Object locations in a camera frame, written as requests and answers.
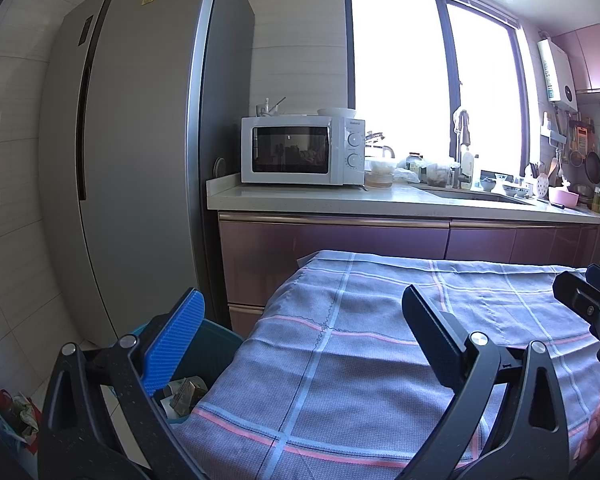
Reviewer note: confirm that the glass jar dark lid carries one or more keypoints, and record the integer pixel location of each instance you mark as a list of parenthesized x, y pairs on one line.
[(415, 167)]

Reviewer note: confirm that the grey refrigerator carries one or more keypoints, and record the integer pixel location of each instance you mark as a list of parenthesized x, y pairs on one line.
[(140, 160)]

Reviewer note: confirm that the clear container brown contents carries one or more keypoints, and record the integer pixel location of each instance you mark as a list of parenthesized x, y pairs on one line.
[(438, 175)]

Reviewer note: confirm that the glass electric kettle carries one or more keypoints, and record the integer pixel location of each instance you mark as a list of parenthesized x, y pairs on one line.
[(380, 167)]

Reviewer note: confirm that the purple base cabinets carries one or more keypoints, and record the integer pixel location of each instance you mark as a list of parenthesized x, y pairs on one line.
[(330, 245)]

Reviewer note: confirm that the person's right hand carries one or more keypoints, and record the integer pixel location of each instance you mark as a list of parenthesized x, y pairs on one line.
[(595, 425)]

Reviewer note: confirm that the dark-framed window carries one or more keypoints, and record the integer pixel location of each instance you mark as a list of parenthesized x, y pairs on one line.
[(395, 60)]

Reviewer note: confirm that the small cup with sticks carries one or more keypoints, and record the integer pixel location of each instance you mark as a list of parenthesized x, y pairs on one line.
[(264, 109)]

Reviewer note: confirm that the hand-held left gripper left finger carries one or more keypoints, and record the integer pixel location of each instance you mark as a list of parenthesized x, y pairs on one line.
[(172, 345)]

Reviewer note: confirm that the white dotted utensil holder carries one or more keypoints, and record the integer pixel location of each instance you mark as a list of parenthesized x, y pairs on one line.
[(543, 186)]

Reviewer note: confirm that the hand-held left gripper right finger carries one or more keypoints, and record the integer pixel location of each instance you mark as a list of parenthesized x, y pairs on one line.
[(430, 330)]

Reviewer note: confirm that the round grey disc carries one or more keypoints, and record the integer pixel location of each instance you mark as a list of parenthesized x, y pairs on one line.
[(221, 167)]

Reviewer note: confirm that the white microwave oven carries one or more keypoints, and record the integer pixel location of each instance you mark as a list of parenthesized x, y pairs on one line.
[(290, 150)]

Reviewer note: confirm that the pink wall cabinet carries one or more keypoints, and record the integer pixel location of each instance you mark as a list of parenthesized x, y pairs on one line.
[(595, 60)]

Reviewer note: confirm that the steel faucet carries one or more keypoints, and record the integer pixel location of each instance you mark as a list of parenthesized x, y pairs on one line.
[(462, 125)]

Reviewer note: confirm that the hanging strainer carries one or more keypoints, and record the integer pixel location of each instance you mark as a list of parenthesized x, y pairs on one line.
[(575, 157)]

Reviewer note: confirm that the colourful packaging pile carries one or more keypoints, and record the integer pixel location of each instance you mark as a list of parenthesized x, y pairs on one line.
[(15, 415)]

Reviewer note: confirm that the hanging frying pan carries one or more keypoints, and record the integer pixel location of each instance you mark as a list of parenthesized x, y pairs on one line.
[(594, 167)]

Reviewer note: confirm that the grey wall rack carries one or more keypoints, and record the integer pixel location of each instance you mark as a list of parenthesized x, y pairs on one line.
[(554, 134)]

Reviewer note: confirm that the clear crumpled plastic bag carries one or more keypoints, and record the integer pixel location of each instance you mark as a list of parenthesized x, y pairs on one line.
[(406, 176)]

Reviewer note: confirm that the white water heater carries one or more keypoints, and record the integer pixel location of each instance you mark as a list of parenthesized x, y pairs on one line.
[(557, 75)]

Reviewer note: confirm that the black knife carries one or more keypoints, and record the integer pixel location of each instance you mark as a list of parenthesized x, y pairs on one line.
[(551, 203)]

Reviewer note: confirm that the blue plastic bin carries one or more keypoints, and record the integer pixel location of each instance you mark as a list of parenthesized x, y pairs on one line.
[(215, 350)]

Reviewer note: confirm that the yellow oil bottle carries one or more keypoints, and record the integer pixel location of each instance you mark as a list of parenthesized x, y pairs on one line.
[(597, 200)]

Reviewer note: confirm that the beige kitchen counter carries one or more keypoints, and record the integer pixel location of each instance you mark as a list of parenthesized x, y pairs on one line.
[(305, 197)]

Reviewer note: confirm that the pink bowl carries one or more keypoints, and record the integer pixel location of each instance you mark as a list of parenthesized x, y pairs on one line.
[(563, 197)]

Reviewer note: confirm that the steel sink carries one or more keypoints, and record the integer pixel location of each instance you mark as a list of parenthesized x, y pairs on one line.
[(475, 195)]

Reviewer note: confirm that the plaid purple tablecloth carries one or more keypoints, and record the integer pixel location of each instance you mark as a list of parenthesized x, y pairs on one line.
[(355, 360)]

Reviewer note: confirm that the blue white porcelain bowl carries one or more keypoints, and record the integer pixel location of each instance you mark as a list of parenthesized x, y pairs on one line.
[(516, 191)]

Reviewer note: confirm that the white soap bottle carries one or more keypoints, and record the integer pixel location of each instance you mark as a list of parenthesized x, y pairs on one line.
[(468, 170)]

